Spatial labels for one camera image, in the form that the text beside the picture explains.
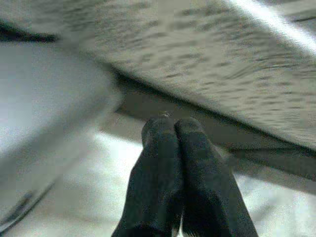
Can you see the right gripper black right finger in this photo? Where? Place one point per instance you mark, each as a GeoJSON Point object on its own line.
{"type": "Point", "coordinates": [209, 197]}

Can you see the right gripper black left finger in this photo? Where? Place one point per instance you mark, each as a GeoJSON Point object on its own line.
{"type": "Point", "coordinates": [153, 185]}

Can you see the quilted grey white mattress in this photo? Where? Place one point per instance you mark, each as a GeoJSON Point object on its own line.
{"type": "Point", "coordinates": [197, 61]}

